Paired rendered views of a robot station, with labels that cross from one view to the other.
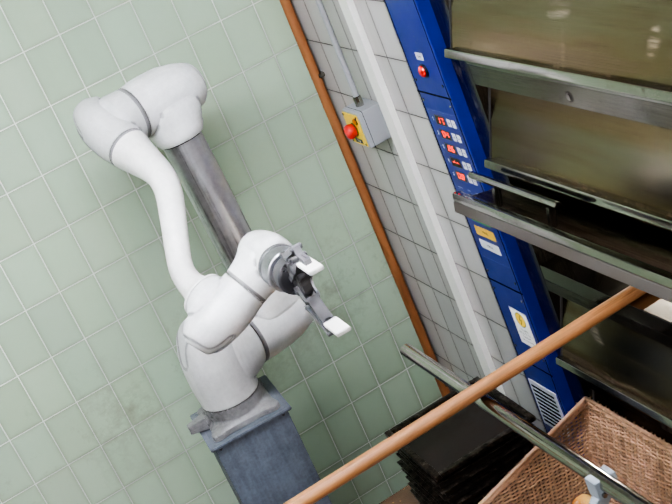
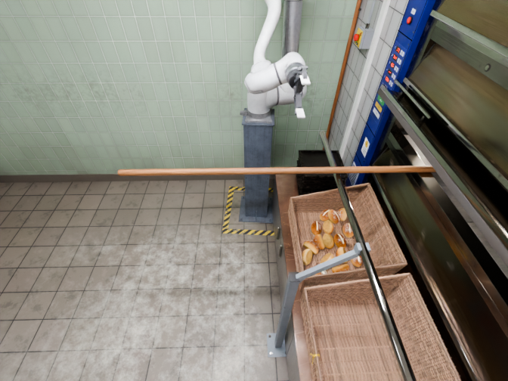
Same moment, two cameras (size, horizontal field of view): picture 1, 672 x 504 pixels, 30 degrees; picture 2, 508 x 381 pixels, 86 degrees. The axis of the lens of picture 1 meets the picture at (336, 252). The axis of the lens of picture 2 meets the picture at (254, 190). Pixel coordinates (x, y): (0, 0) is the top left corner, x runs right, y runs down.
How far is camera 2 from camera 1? 122 cm
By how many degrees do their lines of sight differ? 25
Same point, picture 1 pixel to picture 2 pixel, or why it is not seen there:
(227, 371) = (260, 101)
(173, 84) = not seen: outside the picture
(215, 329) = (256, 84)
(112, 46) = not seen: outside the picture
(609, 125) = (495, 95)
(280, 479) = (258, 144)
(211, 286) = (264, 66)
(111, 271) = (246, 44)
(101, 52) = not seen: outside the picture
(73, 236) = (240, 22)
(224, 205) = (293, 38)
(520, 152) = (425, 82)
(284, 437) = (267, 133)
